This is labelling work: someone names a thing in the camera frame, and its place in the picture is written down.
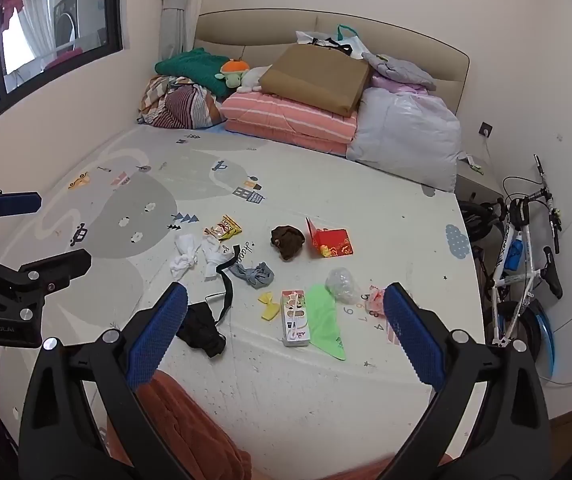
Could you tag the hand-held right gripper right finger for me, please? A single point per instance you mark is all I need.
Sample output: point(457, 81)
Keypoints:
point(413, 335)

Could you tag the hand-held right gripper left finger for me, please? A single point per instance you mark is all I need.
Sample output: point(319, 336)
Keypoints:
point(158, 335)

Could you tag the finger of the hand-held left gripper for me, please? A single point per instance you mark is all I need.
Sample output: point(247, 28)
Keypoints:
point(58, 265)
point(16, 203)

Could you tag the black cloth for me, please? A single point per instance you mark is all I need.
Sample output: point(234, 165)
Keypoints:
point(198, 327)

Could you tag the white tissue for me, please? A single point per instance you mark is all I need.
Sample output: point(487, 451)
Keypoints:
point(186, 255)

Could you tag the white sock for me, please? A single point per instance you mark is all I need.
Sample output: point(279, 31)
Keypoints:
point(213, 257)

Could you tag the yellow ribbon bow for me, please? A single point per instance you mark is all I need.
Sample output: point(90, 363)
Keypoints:
point(268, 307)

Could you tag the grey sock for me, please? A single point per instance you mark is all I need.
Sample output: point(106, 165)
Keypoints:
point(256, 275)

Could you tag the white carton box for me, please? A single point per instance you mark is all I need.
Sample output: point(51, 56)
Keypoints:
point(293, 320)

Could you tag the orange white plastic wrapper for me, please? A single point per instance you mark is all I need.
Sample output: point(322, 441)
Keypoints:
point(375, 301)

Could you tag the clear crumpled plastic bag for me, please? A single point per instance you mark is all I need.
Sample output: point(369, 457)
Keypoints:
point(341, 282)

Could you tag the green microfibre cloth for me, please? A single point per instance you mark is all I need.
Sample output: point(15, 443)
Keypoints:
point(323, 320)

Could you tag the rust fleece cloth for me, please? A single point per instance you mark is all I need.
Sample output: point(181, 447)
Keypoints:
point(191, 425)

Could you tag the red envelope card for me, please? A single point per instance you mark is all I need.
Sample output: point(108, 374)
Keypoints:
point(333, 241)

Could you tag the yellow snack wrapper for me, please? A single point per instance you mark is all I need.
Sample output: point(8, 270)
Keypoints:
point(226, 227)

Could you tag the white bicycle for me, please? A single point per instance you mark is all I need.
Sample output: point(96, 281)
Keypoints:
point(513, 255)

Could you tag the black helmet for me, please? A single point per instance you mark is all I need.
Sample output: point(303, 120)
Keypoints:
point(481, 220)

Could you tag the brown crumpled cloth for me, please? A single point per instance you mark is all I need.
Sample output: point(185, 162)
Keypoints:
point(288, 241)

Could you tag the grey bedside table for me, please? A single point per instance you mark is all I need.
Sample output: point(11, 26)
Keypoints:
point(476, 185)

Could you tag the striped patchwork quilt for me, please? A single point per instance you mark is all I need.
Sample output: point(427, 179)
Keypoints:
point(181, 105)

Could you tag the dark framed window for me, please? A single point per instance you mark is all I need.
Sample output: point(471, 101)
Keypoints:
point(41, 10)

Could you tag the grey quilt in plastic bag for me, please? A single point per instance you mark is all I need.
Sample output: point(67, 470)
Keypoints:
point(401, 130)

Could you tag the green knitted blanket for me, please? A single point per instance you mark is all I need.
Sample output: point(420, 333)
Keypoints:
point(186, 67)

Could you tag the grey curtain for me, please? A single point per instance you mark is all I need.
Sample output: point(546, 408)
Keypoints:
point(173, 20)

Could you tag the green plush toy orange hat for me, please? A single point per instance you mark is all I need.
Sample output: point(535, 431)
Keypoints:
point(233, 75)

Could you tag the purple blanket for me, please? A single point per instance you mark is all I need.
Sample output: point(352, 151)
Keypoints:
point(386, 82)

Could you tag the pink striped folded quilt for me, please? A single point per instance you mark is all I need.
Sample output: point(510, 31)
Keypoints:
point(286, 115)

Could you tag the grey pillow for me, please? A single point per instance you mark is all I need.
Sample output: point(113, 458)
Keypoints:
point(401, 70)

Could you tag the white plush toy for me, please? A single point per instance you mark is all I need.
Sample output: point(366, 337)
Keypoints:
point(255, 78)

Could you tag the beige padded headboard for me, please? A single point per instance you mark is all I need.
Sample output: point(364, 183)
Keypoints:
point(266, 25)

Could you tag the wall socket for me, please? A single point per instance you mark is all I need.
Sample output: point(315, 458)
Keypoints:
point(485, 129)

